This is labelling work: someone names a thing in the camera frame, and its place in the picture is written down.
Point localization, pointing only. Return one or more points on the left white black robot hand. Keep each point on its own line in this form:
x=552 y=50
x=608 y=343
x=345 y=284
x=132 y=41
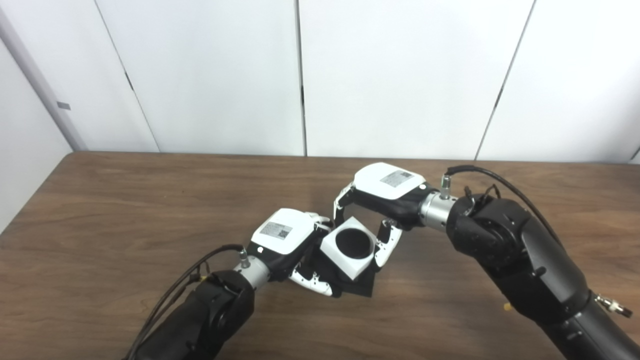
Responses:
x=280 y=232

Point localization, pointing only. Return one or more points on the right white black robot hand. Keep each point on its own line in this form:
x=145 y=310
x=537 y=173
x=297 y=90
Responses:
x=390 y=185

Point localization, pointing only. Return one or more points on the black peg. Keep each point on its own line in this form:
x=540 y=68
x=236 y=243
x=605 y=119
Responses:
x=352 y=242

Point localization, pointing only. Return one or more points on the white square piece with hole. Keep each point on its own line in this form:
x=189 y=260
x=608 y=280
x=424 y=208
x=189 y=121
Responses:
x=350 y=265

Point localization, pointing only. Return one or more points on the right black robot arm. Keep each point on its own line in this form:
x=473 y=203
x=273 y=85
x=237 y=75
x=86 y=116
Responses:
x=520 y=255

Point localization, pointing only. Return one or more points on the small gray tag on post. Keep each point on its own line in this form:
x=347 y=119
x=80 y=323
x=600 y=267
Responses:
x=63 y=105

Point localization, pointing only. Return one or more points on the gray wall corner post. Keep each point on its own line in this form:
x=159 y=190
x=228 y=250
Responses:
x=35 y=75

